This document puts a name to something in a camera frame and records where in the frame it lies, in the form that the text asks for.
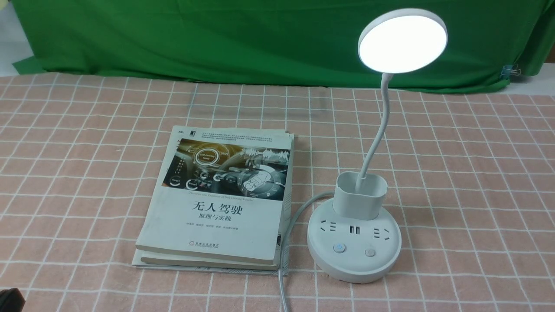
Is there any white desk lamp with sockets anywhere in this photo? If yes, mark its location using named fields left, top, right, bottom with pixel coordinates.
left=307, top=8, right=448, bottom=284

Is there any green backdrop cloth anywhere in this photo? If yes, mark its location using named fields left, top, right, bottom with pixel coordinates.
left=12, top=0, right=554, bottom=93

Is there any pink checkered tablecloth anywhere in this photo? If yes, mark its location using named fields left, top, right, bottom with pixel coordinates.
left=0, top=74, right=555, bottom=312

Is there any blue binder clip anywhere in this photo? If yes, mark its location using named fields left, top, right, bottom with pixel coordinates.
left=499, top=64, right=522, bottom=80

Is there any black object at corner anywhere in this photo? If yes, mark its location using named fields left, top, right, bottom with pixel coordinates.
left=0, top=288, right=26, bottom=312

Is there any grey lamp power cable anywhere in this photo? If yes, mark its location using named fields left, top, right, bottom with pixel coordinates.
left=279, top=192, right=336, bottom=312

